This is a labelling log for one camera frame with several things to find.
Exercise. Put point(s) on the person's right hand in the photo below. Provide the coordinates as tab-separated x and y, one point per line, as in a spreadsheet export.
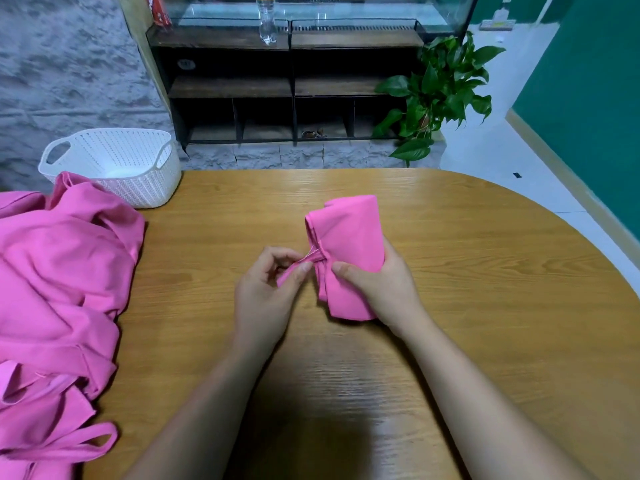
390	290

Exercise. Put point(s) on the person's left hand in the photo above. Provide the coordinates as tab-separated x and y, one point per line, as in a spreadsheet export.
262	305

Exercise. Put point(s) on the pink towel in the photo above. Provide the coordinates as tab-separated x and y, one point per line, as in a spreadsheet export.
350	230

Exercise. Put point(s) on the white woven plastic basket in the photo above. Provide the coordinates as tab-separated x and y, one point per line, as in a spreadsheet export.
120	165

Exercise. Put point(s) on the pile of pink cloths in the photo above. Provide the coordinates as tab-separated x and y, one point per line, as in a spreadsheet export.
55	285

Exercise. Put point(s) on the person's left forearm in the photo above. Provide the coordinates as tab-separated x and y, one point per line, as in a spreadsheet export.
195	425

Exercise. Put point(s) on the person's right forearm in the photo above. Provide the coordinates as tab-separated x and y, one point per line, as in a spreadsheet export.
490	415

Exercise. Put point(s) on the green potted plant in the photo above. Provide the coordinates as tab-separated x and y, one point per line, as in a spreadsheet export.
445	90

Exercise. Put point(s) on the dark wooden shelf cabinet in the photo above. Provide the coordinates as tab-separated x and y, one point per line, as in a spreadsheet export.
230	90

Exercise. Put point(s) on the clear bottle with orange label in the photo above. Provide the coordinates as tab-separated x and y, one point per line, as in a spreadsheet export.
267	23

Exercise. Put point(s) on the glass display case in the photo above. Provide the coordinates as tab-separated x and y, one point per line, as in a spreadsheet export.
340	7

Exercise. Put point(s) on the white mop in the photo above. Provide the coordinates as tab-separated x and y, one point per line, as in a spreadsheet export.
497	23

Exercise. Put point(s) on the red label cola bottle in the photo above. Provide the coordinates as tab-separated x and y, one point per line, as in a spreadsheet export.
158	10

